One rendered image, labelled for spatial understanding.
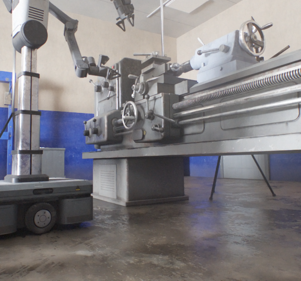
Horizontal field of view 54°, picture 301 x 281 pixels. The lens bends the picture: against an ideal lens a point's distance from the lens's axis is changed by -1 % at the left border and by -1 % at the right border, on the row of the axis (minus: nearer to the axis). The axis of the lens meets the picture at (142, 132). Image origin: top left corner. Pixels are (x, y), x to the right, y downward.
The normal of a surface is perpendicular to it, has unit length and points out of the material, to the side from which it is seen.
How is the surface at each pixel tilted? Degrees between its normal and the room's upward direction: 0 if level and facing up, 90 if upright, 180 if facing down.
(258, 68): 90
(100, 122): 90
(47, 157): 90
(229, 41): 76
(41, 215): 90
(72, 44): 61
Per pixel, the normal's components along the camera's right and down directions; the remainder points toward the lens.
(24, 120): 0.64, -0.08
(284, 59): -0.86, -0.04
